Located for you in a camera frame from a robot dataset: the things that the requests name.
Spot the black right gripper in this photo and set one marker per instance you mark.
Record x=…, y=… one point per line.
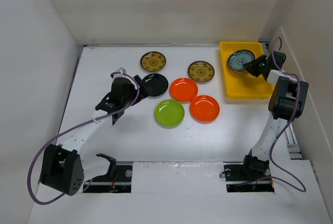
x=252, y=65

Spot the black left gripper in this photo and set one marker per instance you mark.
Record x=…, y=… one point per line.
x=145, y=90

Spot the black plate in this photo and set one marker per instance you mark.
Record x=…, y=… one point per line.
x=157, y=84

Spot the blue white patterned plate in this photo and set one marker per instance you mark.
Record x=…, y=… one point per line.
x=238, y=58

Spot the green plate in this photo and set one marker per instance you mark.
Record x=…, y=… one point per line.
x=169, y=113

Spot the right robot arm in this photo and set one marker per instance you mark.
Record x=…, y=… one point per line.
x=286, y=104

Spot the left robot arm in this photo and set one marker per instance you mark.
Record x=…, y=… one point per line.
x=63, y=167

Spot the yellow plastic bin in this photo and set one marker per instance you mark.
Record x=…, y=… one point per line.
x=242, y=85

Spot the yellow patterned plate left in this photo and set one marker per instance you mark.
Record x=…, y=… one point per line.
x=153, y=61

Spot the yellow patterned plate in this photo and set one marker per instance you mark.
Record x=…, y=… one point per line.
x=153, y=61
x=201, y=71

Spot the orange plate upper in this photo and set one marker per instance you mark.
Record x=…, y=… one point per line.
x=183, y=90

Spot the orange plate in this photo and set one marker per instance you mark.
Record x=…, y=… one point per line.
x=204, y=108
x=183, y=90

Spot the yellow patterned plate right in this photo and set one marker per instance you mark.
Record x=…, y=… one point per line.
x=201, y=71

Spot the orange plate lower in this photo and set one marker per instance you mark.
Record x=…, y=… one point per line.
x=204, y=108

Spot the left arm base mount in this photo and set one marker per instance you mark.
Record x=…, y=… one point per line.
x=117, y=179

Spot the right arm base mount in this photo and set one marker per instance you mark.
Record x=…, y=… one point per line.
x=247, y=177

